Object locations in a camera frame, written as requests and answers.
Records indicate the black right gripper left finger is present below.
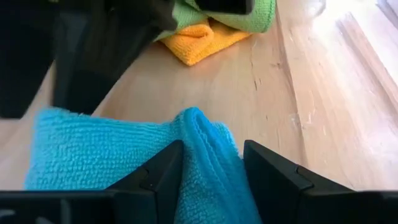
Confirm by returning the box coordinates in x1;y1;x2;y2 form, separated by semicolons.
107;140;184;224

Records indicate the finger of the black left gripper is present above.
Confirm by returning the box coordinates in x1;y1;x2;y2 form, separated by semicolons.
0;0;94;119
52;0;178;115

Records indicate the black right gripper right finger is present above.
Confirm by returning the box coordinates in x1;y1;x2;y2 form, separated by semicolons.
244;140;355;224

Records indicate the green microfiber towel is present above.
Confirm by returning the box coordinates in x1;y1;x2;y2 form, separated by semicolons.
154;0;277;42

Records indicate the blue microfiber towel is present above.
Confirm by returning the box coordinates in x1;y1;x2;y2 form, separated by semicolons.
24;106;264;224

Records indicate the orange microfiber towel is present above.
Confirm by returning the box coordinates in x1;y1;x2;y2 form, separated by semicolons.
160;20;252;67

